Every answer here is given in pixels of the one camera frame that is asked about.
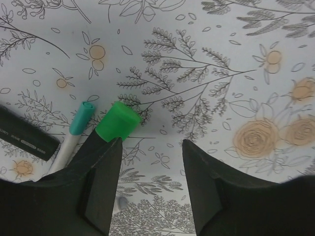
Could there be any floral patterned table mat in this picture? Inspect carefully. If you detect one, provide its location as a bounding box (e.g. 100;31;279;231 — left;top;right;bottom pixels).
0;0;315;236

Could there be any green cap highlighter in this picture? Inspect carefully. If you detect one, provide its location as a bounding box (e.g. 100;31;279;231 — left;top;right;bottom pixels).
95;101;141;142

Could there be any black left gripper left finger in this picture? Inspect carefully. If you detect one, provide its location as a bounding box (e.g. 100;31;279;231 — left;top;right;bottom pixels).
0;132;123;236

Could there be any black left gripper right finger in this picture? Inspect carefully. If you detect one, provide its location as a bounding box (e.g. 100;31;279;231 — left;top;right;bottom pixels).
182;140;315;236

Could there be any teal cap black highlighter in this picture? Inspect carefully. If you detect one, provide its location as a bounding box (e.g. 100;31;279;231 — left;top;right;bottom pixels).
48;101;95;174

